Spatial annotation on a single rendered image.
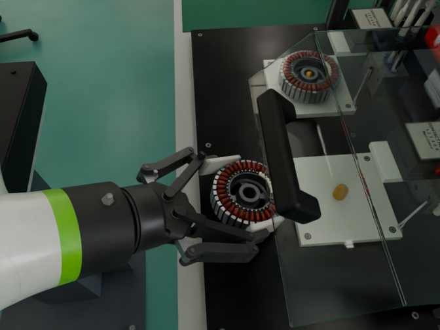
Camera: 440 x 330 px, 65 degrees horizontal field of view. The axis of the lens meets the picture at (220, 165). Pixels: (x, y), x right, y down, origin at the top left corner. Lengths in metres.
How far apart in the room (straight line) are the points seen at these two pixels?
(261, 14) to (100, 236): 0.71
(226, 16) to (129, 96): 0.98
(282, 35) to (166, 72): 1.12
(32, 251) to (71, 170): 1.30
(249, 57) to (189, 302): 0.50
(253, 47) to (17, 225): 0.61
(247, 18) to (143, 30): 1.31
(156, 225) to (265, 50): 0.51
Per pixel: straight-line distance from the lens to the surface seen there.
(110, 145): 1.63
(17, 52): 2.26
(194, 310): 0.53
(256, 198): 0.52
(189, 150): 0.50
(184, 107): 0.70
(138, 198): 0.38
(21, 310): 1.44
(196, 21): 0.90
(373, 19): 0.66
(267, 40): 0.82
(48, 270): 0.34
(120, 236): 0.35
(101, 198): 0.36
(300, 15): 0.94
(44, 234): 0.33
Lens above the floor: 1.27
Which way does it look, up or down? 58 degrees down
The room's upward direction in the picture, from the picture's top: straight up
